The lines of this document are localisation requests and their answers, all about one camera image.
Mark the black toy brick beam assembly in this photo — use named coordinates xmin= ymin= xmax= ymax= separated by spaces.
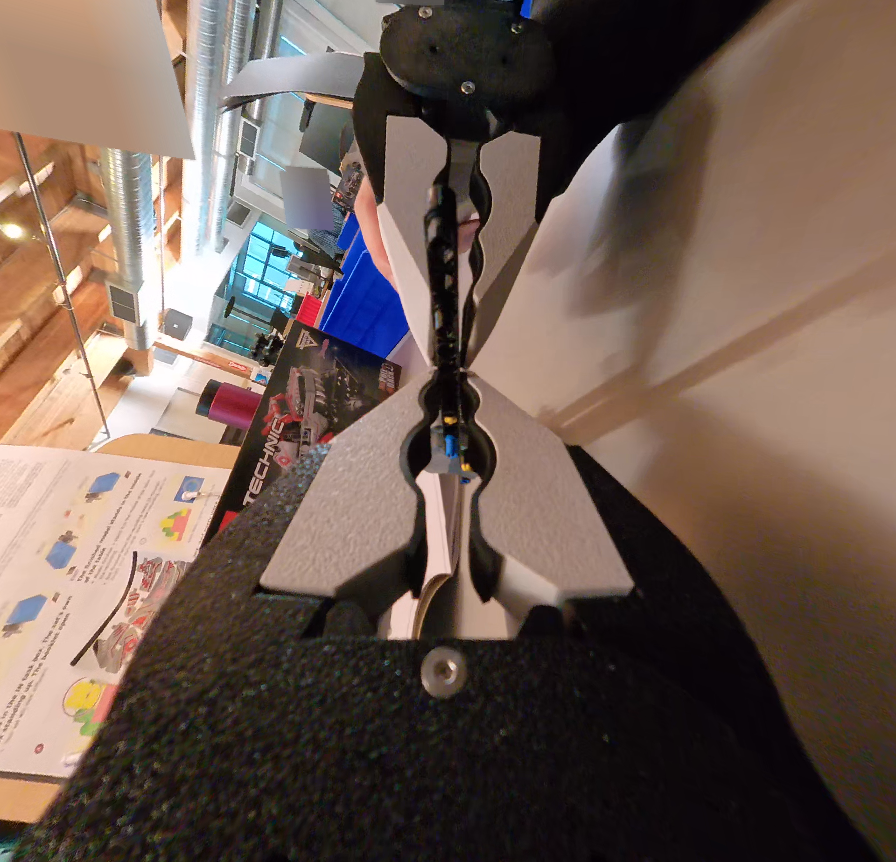
xmin=422 ymin=183 xmax=485 ymax=481

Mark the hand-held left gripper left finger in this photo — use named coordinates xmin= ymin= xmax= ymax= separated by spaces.
xmin=259 ymin=371 xmax=438 ymax=597

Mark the white instruction booklet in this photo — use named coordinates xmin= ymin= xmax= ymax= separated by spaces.
xmin=388 ymin=470 xmax=463 ymax=640

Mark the silver ventilation duct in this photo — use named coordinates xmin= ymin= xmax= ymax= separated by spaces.
xmin=178 ymin=0 xmax=242 ymax=254
xmin=105 ymin=148 xmax=156 ymax=352

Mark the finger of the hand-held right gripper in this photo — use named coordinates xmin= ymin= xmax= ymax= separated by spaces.
xmin=380 ymin=115 xmax=450 ymax=373
xmin=457 ymin=131 xmax=543 ymax=373

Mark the dark toy brick set box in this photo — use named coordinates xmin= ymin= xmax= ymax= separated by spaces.
xmin=203 ymin=326 xmax=403 ymax=548

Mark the instruction sheet on board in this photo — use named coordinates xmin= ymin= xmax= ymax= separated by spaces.
xmin=0 ymin=434 xmax=242 ymax=824

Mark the printed instruction sheet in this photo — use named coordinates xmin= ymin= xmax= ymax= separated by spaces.
xmin=0 ymin=445 xmax=232 ymax=779

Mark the maroon water bottle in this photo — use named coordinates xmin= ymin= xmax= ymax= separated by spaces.
xmin=196 ymin=379 xmax=263 ymax=429

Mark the grey strap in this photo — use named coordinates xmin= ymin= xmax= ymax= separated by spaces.
xmin=220 ymin=53 xmax=366 ymax=110

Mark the blue bin with white label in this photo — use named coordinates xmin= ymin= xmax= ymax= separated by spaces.
xmin=318 ymin=207 xmax=410 ymax=359

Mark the person's right hand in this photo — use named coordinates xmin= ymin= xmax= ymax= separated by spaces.
xmin=353 ymin=190 xmax=396 ymax=285

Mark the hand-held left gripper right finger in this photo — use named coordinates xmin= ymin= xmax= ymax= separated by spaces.
xmin=455 ymin=372 xmax=637 ymax=622

